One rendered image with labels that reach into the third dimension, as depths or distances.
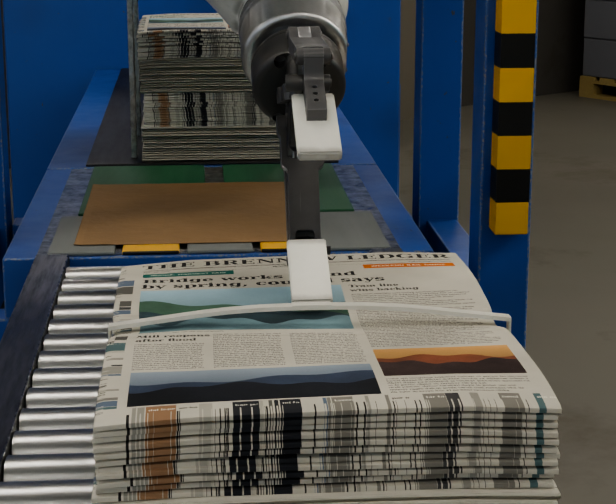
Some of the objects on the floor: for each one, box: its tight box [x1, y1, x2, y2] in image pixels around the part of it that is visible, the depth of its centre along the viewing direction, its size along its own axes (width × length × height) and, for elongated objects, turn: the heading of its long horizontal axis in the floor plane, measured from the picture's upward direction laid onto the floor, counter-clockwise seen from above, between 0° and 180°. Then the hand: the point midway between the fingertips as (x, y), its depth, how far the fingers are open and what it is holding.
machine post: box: [412, 0, 464, 239], centre depth 286 cm, size 9×9×155 cm
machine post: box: [469, 0, 539, 350], centre depth 228 cm, size 9×9×155 cm
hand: (314, 223), depth 103 cm, fingers open, 13 cm apart
